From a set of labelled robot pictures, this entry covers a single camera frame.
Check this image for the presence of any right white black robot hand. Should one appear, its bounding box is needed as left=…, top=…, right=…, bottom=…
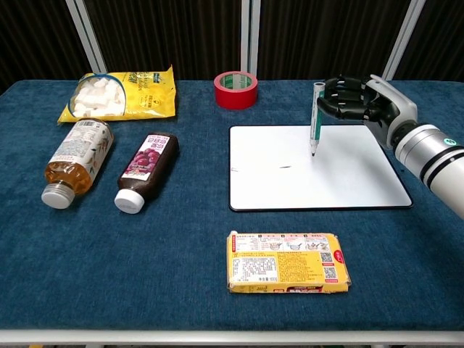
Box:
left=317, top=75, right=419, bottom=149

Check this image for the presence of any green whiteboard marker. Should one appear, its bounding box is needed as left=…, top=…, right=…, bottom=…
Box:
left=308, top=81, right=326, bottom=158

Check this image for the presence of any white whiteboard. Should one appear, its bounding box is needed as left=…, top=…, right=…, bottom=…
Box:
left=228, top=125, right=414, bottom=212

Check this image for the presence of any dark corrugated partition panel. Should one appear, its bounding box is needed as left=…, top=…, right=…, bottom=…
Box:
left=85, top=0, right=244, bottom=81
left=393, top=0, right=464, bottom=83
left=0, top=0, right=79, bottom=95
left=256, top=0, right=413, bottom=81

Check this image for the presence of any red tape roll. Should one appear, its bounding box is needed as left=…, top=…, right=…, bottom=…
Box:
left=213, top=70, right=259, bottom=110

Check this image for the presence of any yellow flat food box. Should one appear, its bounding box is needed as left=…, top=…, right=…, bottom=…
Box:
left=226, top=231, right=352, bottom=294

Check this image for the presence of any dark grape juice bottle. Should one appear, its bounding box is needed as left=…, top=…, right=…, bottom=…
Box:
left=113, top=132, right=180, bottom=215

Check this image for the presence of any yellow snack bag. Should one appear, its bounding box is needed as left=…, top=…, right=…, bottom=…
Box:
left=57, top=65, right=178, bottom=125

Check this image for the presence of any blue table mat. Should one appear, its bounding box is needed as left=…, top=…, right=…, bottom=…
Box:
left=0, top=78, right=464, bottom=331

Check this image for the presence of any amber tea bottle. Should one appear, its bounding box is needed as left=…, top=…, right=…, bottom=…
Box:
left=41, top=117, right=115, bottom=210

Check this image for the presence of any grey aluminium partition post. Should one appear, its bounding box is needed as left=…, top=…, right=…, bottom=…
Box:
left=240, top=0, right=261, bottom=79
left=381, top=0, right=428, bottom=81
left=65, top=0, right=109, bottom=74

